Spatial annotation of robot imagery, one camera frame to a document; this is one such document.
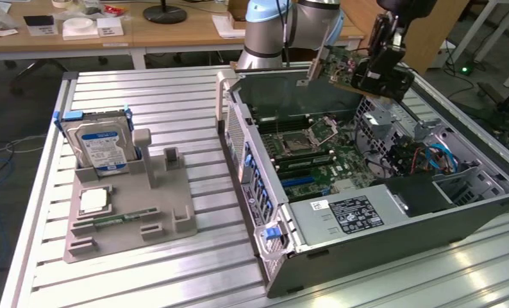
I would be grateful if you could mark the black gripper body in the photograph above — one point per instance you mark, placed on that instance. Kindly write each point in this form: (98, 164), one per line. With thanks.
(407, 8)

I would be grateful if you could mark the green graphics card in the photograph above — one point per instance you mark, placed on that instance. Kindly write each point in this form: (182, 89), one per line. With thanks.
(340, 64)

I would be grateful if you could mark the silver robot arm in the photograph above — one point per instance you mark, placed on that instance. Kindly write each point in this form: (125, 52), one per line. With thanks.
(274, 38)

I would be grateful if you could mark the wooden cabinet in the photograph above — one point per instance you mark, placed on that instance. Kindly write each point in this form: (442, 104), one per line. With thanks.
(356, 19)

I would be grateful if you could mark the device with green light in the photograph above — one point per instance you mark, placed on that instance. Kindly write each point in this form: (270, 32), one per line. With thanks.
(465, 69)

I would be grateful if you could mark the metal disk bay cage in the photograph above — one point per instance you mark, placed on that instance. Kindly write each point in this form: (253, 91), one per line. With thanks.
(382, 128)

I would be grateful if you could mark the metal socket cover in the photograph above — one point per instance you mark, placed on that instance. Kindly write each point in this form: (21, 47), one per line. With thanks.
(324, 126)

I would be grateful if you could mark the RAM slot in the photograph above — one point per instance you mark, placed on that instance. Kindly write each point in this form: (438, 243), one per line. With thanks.
(281, 124)
(280, 118)

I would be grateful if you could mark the cardboard box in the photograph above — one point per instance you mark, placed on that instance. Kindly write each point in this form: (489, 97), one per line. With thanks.
(237, 8)

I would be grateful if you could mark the black equipment stand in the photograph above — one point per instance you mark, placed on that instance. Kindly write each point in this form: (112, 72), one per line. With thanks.
(506, 106)

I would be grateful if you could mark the white paper stack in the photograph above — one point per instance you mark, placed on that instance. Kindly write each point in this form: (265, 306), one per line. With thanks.
(228, 27)

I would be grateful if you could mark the CPU socket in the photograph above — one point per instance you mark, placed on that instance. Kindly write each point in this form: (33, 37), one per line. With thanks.
(294, 142)

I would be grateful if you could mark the black installed RAM stick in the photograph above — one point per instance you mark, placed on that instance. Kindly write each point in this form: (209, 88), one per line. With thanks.
(305, 163)

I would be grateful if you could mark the green motherboard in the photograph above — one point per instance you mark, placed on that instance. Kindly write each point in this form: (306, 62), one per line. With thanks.
(322, 179)

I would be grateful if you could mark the long expansion slot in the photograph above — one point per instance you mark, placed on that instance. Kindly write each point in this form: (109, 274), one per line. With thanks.
(296, 180)
(301, 186)

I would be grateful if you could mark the blue slot retention clip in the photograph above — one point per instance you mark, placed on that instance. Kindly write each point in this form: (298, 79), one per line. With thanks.
(262, 199)
(254, 174)
(249, 160)
(258, 186)
(268, 211)

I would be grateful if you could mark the black round lamp base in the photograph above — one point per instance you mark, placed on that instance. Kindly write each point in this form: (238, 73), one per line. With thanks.
(165, 14)

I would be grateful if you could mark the silver power supply unit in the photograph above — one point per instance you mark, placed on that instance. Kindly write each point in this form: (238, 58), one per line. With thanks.
(313, 218)

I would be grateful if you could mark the red packet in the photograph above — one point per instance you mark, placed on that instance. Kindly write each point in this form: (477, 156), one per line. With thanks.
(113, 9)

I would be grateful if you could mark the small white box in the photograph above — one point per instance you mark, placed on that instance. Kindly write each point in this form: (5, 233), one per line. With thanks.
(109, 27)

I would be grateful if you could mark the blue case release latch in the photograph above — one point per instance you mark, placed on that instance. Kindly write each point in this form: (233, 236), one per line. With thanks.
(272, 232)

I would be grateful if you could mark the open grey PC case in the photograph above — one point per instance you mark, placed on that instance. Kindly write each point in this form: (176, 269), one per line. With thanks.
(365, 256)

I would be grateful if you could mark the white box with roll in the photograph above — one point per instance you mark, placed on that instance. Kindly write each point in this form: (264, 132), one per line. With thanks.
(80, 29)

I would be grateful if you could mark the hard disk with blue rails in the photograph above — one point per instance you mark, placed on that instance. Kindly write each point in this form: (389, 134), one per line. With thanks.
(101, 144)

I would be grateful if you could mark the tape roll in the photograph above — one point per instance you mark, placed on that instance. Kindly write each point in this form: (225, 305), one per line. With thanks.
(61, 3)

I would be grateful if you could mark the wooden desk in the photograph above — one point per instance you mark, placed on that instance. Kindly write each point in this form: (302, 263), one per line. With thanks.
(44, 43)

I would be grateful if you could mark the black and white box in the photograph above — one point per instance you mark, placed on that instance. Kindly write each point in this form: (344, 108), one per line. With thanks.
(40, 25)

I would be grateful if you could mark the black office chair base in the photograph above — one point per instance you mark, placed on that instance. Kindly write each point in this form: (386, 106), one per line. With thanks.
(30, 70)

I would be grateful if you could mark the green RAM stick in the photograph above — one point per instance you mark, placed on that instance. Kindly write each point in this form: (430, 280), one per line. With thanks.
(121, 218)

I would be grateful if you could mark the silver CPU chip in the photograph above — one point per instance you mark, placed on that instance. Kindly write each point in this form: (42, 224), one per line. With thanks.
(94, 202)

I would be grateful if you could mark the grey parts rack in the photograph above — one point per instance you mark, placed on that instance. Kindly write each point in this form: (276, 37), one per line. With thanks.
(129, 237)

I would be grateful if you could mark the white paper slip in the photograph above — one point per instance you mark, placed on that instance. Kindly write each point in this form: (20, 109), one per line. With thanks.
(1, 32)

